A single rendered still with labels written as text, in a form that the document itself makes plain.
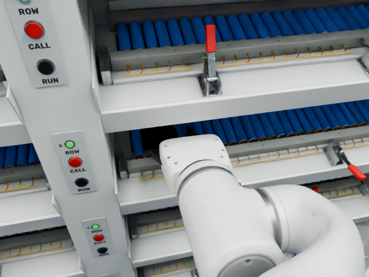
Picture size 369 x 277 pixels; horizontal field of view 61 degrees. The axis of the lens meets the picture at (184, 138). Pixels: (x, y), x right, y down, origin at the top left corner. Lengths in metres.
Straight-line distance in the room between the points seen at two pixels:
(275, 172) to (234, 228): 0.33
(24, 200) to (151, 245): 0.28
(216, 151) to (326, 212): 0.20
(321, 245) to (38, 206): 0.46
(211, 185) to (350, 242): 0.16
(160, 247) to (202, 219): 0.40
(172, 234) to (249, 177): 0.24
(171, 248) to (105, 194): 0.25
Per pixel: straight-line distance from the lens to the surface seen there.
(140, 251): 0.73
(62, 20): 0.38
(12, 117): 0.46
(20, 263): 0.78
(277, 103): 0.50
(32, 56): 0.40
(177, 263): 0.91
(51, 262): 0.76
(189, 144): 0.48
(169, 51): 0.47
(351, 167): 0.65
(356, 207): 0.89
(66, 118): 0.44
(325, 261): 0.25
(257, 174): 0.61
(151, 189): 0.57
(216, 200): 0.34
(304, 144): 0.66
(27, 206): 0.60
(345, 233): 0.29
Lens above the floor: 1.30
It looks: 40 degrees down
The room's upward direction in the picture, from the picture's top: straight up
